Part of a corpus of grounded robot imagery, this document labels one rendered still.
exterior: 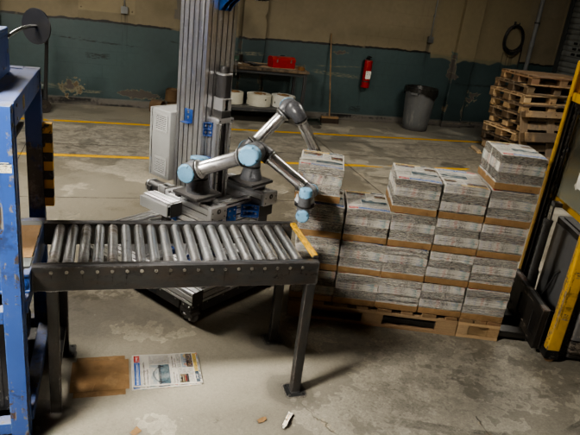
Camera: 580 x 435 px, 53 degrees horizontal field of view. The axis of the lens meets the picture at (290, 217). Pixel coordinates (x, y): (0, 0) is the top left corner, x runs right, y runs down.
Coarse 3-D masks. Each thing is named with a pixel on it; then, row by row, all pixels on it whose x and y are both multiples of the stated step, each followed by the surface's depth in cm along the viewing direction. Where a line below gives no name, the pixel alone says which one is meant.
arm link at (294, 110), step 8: (288, 104) 395; (296, 104) 393; (288, 112) 395; (296, 112) 392; (304, 112) 394; (296, 120) 394; (304, 120) 394; (304, 128) 397; (304, 136) 402; (312, 136) 403; (312, 144) 404
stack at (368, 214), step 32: (352, 192) 395; (320, 224) 371; (352, 224) 370; (384, 224) 369; (416, 224) 368; (448, 224) 368; (480, 224) 367; (320, 256) 379; (352, 256) 377; (384, 256) 376; (416, 256) 375; (448, 256) 375; (320, 288) 387; (352, 288) 386; (384, 288) 385; (416, 288) 384; (448, 288) 383; (352, 320) 395; (448, 320) 391
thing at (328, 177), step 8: (304, 160) 371; (304, 168) 359; (312, 168) 358; (320, 168) 358; (328, 168) 357; (336, 168) 357; (304, 176) 360; (312, 176) 360; (320, 176) 360; (328, 176) 359; (336, 176) 358; (320, 184) 361; (328, 184) 361; (336, 184) 360; (320, 192) 362; (328, 192) 362; (336, 192) 362
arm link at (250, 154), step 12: (252, 144) 328; (228, 156) 332; (240, 156) 326; (252, 156) 324; (264, 156) 336; (180, 168) 340; (192, 168) 339; (204, 168) 338; (216, 168) 336; (192, 180) 341
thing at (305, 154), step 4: (304, 152) 384; (308, 152) 385; (312, 152) 385; (316, 152) 386; (320, 152) 387; (324, 152) 388; (304, 156) 378; (308, 156) 379; (312, 156) 379; (316, 156) 380; (320, 156) 381; (324, 156) 381; (328, 156) 382; (332, 156) 383; (336, 156) 384; (340, 156) 384; (324, 160) 377; (332, 160) 378; (336, 160) 379; (340, 160) 379
